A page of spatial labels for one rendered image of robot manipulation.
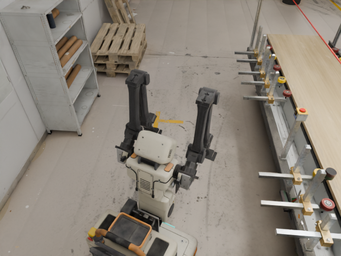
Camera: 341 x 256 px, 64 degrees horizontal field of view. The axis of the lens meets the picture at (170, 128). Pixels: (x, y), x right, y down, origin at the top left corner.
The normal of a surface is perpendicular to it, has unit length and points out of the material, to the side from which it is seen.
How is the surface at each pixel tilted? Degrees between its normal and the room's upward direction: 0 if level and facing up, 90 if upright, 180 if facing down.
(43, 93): 90
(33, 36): 90
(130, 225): 0
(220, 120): 0
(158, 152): 48
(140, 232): 0
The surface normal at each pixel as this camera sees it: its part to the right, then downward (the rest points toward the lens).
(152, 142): -0.33, -0.05
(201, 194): 0.00, -0.74
